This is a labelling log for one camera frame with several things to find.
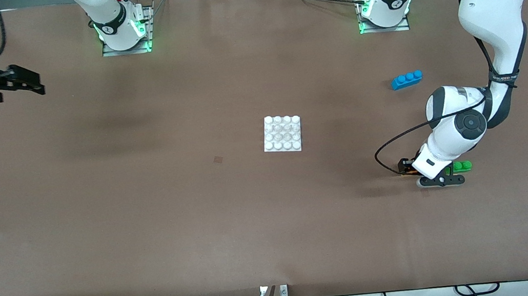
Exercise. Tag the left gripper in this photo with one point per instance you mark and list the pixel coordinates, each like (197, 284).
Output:
(405, 166)

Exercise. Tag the white studded base plate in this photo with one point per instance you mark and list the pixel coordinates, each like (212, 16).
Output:
(282, 134)

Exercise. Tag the green two-stud block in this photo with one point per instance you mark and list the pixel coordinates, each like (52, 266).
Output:
(463, 166)

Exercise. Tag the blue three-stud block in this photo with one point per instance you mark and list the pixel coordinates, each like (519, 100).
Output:
(406, 80)

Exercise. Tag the small brown tape mark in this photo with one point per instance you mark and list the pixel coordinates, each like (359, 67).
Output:
(217, 159)

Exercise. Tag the white table edge bracket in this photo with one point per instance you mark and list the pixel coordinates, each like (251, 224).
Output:
(284, 291)

